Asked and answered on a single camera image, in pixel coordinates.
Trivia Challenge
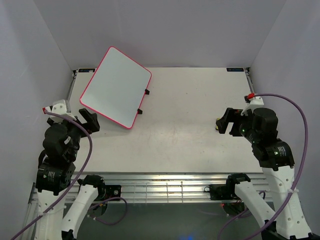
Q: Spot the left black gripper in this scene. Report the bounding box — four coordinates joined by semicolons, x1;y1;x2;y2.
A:
58;107;100;160

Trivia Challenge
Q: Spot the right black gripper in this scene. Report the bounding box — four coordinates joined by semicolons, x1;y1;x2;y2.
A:
215;107;259;143

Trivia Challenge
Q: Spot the yellow whiteboard eraser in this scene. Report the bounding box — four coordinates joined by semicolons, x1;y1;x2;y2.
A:
215;117;220;131

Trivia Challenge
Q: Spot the pink framed whiteboard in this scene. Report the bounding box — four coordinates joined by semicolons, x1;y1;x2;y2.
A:
79;46;152;129

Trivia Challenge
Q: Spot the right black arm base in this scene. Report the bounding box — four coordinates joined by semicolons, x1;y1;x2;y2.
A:
203;184;239;201

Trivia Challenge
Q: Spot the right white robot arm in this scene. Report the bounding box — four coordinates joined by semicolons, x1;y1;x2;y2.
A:
216;107;320;240

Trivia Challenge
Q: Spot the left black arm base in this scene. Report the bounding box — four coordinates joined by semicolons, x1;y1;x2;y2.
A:
99;184;122;201

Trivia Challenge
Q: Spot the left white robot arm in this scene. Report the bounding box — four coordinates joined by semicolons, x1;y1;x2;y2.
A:
34;108;106;240

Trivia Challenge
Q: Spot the right blue table label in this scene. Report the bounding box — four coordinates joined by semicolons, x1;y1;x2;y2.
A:
226;67;244;72

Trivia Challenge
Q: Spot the blue table label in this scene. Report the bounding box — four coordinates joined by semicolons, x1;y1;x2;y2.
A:
226;67;244;72
78;68;96;73

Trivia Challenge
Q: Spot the left blue table label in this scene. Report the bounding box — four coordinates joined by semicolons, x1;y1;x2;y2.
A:
78;68;96;73

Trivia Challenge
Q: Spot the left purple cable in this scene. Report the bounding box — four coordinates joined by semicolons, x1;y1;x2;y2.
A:
9;111;128;240

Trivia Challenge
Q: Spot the purple cable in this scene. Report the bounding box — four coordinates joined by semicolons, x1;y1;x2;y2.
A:
216;93;309;240
9;111;128;240

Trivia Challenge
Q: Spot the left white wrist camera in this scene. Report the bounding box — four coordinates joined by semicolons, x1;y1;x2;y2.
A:
42;99;76;120

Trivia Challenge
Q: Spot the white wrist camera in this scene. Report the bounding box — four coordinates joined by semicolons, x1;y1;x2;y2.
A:
42;99;76;120
241;93;264;116

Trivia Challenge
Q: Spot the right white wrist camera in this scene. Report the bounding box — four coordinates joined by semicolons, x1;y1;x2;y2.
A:
241;93;264;116

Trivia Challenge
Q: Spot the black wire board stand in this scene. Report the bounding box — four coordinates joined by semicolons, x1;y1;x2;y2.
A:
136;88;151;116

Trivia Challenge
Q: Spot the aluminium rail frame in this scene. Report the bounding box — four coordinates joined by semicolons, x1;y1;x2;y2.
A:
28;172;301;205

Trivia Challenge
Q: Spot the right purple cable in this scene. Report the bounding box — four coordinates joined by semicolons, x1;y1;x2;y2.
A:
216;93;309;240

